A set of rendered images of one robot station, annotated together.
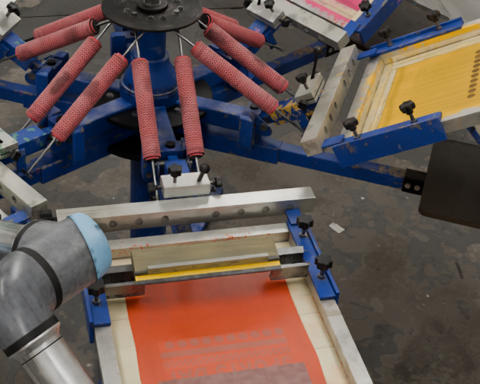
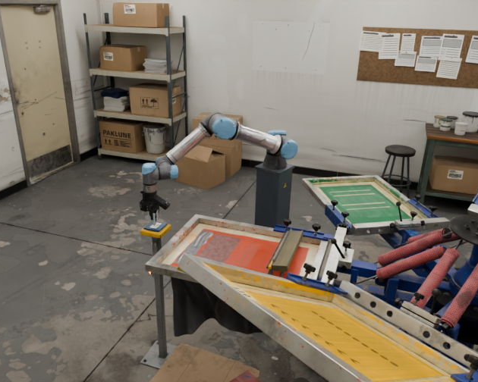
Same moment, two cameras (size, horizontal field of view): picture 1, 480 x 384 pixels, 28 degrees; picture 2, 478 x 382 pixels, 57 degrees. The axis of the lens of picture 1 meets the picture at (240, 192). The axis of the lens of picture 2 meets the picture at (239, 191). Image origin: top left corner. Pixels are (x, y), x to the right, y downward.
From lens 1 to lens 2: 312 cm
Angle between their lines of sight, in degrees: 101
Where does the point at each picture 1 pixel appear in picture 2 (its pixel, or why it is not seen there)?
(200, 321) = (263, 256)
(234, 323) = (256, 263)
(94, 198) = not seen: outside the picture
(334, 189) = not seen: outside the picture
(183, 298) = not seen: hidden behind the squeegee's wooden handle
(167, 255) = (294, 238)
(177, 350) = (253, 246)
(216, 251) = (287, 249)
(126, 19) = (466, 219)
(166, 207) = (333, 252)
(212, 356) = (242, 252)
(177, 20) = (466, 233)
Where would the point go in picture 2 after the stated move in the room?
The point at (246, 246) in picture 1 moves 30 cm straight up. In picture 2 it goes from (284, 257) to (289, 198)
